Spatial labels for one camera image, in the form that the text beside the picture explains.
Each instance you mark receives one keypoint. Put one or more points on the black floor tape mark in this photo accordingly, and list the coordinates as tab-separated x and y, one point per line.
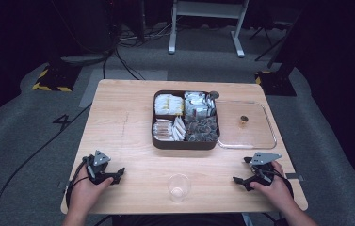
62	121

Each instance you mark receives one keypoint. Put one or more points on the person's right hand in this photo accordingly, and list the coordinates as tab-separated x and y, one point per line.
277	194

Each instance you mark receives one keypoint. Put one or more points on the black tripod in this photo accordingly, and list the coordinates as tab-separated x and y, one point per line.
269	37

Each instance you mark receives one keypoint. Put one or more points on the grey tape strip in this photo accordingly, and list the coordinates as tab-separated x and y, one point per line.
62	185
295	177

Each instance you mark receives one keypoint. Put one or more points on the clear plastic cup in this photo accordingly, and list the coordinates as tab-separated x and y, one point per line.
179	188

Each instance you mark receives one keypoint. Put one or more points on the clear box lid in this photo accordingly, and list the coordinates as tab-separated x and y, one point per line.
253	135

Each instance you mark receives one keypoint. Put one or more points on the pile of white yellow packets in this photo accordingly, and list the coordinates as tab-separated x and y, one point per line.
169	104

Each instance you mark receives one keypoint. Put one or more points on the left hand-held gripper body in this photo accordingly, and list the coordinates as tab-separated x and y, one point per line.
98	168

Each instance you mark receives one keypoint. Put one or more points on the brown compartment box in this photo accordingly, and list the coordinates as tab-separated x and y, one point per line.
184	145

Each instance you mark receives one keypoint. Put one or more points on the pile of clear packets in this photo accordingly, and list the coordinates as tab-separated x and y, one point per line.
162	130

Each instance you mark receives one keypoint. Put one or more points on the white table frame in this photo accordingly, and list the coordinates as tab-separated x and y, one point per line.
208	9

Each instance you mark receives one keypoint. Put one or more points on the pile of dark packets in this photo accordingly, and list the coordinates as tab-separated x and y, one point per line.
201	129

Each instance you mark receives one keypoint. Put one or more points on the row of white sachets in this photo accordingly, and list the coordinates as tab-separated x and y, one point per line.
179	129

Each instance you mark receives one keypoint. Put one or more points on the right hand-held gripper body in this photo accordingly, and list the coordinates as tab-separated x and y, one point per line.
262	169

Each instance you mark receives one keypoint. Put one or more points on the small round grey capsule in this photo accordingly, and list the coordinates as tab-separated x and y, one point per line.
213	95

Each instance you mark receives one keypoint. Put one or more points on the yellow black striped stand base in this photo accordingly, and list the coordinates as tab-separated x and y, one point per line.
275	83
56	78

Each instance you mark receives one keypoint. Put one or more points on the person's left hand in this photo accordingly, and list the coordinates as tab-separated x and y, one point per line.
85	196

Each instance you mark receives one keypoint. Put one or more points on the pile of silver packets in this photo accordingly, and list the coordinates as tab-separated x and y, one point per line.
197	105

